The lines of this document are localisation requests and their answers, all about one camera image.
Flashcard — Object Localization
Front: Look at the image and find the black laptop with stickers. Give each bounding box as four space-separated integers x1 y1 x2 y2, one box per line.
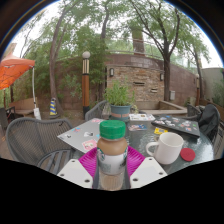
151 114 201 138

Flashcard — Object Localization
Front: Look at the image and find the green-capped brown drink bottle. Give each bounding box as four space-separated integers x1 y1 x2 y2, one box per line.
96 119 129 192

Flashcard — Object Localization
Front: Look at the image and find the grey chair carrying jacket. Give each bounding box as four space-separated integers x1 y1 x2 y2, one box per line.
185 103 224 158

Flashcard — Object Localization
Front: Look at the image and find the white printed sticker sheet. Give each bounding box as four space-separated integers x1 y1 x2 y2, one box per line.
128 113 156 122

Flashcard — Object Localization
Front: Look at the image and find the white ceramic mug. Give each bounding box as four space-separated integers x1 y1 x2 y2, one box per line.
145 132 185 165

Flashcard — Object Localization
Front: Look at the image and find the yellow and blue striped cone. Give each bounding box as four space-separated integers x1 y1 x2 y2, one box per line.
49 97 58 117

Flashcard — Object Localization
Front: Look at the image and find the leaning tree with pale trunk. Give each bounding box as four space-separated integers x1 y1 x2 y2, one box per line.
26 6 81 118

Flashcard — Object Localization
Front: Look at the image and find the small yellow card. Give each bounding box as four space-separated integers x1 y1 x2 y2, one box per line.
153 127 169 136

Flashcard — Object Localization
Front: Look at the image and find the black jacket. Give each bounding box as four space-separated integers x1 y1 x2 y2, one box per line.
197 103 221 143

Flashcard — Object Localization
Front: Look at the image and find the orange patio umbrella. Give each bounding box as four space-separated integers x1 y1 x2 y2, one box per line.
0 54 43 121

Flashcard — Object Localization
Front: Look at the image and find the large dark forked tree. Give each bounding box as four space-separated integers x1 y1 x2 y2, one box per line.
128 0 194 103

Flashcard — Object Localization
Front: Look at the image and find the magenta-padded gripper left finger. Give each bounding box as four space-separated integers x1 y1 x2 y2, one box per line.
57 145 101 190

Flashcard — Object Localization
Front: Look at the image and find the slender tree behind wall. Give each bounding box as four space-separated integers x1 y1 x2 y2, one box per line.
86 0 128 101

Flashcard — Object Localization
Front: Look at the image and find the slim wooden lamp post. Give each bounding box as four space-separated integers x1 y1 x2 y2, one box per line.
195 73 201 107

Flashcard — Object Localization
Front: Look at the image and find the small blue colourful card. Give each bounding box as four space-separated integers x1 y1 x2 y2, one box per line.
128 123 148 132

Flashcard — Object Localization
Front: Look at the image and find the wooden lamp post with globe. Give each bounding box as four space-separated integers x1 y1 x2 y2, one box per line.
81 50 92 118

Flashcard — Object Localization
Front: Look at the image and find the green plant in blue pot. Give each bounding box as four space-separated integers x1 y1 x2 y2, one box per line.
103 79 136 122

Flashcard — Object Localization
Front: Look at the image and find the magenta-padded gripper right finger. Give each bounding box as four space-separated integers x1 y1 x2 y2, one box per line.
124 145 168 190

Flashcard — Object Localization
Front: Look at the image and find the thin dark tree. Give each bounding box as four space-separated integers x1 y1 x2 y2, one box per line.
181 23 214 101

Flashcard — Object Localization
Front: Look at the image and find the wooden bench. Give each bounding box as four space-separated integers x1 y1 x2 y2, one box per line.
8 97 38 118

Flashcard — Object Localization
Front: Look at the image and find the silver laptop with stickers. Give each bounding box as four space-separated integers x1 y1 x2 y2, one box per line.
57 117 105 154

